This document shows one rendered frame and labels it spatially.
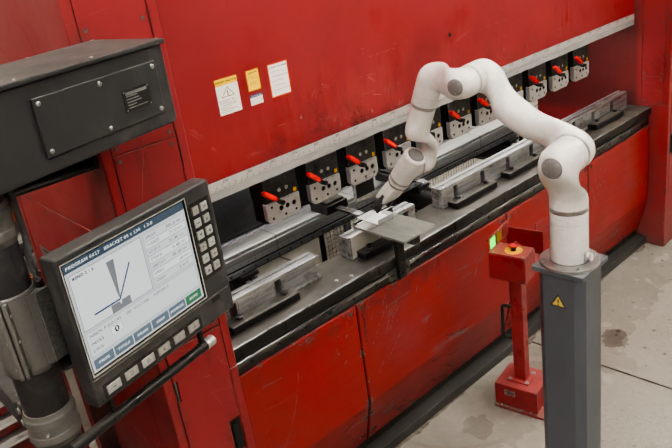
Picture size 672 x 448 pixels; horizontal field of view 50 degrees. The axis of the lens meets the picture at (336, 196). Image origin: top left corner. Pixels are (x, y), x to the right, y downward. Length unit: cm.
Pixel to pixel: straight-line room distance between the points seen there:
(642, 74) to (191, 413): 320
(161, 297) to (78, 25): 68
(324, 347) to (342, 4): 124
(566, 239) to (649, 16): 225
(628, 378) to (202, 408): 207
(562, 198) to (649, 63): 224
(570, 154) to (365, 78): 87
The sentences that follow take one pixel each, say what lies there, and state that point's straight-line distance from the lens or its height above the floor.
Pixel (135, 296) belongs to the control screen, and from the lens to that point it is 166.
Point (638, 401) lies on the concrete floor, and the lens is 351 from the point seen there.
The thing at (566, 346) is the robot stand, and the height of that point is 72.
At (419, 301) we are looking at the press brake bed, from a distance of 302.
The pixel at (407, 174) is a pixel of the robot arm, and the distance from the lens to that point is 260.
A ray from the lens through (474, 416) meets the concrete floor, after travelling 338.
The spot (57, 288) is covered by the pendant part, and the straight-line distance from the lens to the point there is 155.
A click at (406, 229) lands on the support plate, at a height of 100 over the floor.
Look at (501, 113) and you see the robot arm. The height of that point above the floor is 150.
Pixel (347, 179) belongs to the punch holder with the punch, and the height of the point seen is 121.
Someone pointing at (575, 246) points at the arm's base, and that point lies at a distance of 238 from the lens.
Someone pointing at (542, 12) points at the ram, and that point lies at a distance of 362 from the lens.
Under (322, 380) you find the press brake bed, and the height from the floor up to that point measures 55.
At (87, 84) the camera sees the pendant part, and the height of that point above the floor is 190.
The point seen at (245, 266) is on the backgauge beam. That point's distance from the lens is 285.
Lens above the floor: 216
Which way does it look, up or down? 22 degrees down
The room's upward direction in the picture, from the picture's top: 8 degrees counter-clockwise
